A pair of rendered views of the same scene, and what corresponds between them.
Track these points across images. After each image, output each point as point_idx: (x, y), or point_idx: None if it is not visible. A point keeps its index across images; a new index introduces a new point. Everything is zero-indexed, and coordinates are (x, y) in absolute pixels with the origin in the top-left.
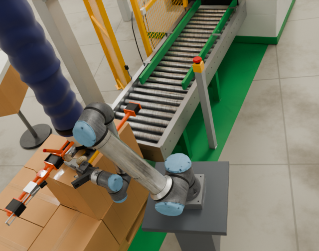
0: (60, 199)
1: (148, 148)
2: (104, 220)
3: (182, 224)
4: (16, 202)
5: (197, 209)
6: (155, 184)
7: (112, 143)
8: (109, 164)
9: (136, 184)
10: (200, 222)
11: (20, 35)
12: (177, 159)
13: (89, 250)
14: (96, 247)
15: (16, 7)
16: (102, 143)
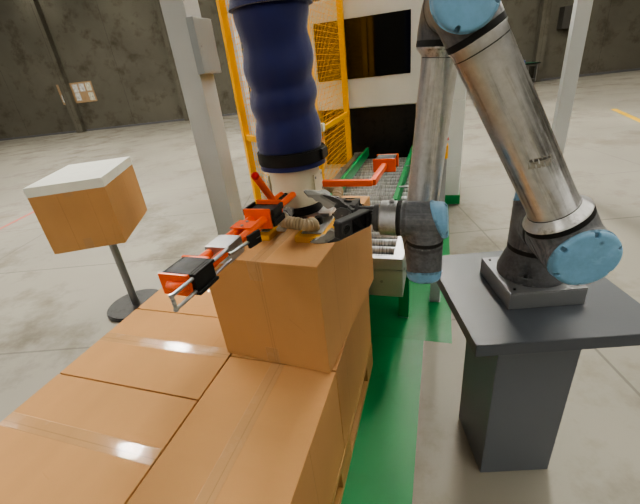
0: (233, 341)
1: (378, 265)
2: (337, 374)
3: (567, 330)
4: (195, 261)
5: (573, 305)
6: (571, 184)
7: (515, 41)
8: (350, 255)
9: (362, 326)
10: (602, 323)
11: None
12: None
13: (320, 438)
14: (327, 436)
15: None
16: (503, 27)
